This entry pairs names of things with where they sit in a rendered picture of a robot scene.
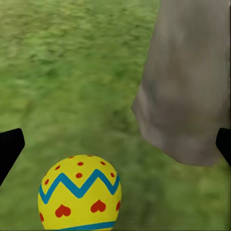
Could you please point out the tree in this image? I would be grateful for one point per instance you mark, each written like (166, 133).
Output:
(184, 96)

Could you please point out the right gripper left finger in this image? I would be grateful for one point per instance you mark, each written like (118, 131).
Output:
(11, 144)

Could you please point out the easter egg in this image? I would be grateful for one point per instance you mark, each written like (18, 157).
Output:
(80, 193)

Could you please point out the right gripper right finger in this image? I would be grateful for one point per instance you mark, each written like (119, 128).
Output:
(223, 143)

